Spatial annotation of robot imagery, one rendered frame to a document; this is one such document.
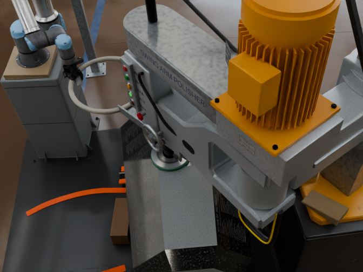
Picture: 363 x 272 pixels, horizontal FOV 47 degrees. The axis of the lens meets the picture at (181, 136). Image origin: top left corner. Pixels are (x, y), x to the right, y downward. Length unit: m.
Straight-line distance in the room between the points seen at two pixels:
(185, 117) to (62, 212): 1.75
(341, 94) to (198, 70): 0.60
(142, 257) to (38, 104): 1.48
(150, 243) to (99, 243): 0.96
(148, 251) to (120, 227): 0.83
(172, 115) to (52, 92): 1.43
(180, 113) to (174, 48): 0.30
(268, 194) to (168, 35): 0.70
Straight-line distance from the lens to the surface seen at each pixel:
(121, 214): 2.96
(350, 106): 1.70
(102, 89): 4.04
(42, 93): 3.03
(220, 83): 1.39
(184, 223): 2.06
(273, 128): 1.23
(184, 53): 1.52
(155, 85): 1.75
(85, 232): 3.09
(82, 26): 3.94
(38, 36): 2.63
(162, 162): 2.25
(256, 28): 1.02
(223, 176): 1.69
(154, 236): 2.10
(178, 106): 1.75
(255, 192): 1.52
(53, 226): 3.19
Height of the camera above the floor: 2.63
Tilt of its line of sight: 49 degrees down
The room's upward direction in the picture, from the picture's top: 5 degrees counter-clockwise
